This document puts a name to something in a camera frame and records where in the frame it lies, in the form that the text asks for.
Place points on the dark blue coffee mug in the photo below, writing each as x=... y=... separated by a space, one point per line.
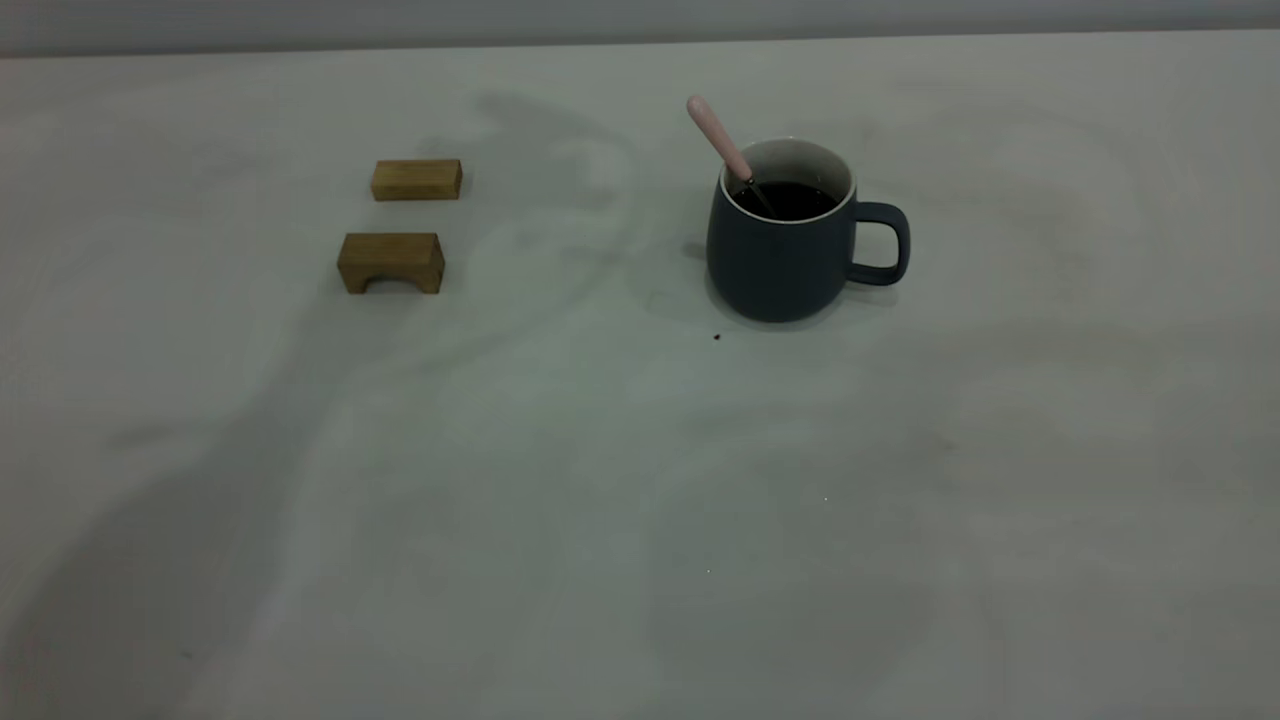
x=790 y=265

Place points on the dark coffee liquid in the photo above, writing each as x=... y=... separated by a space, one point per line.
x=800 y=202

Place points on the arched wooden block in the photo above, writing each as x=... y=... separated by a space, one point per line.
x=390 y=255

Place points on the flat wooden block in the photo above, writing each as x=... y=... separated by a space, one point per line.
x=415 y=180

